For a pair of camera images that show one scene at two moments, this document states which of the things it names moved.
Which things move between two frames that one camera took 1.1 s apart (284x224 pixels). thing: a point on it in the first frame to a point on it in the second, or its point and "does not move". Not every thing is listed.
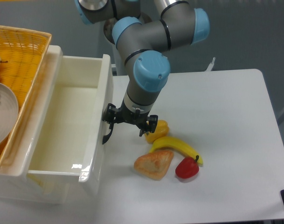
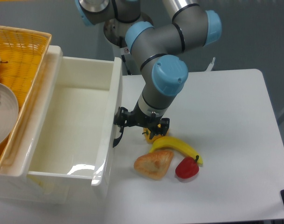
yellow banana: x=166 y=142 does not move
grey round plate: x=5 y=114 does not move
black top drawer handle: x=107 y=136 to x=116 y=140
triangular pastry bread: x=155 y=164 does not move
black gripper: x=123 y=114 to x=158 y=125
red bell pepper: x=188 y=167 does not move
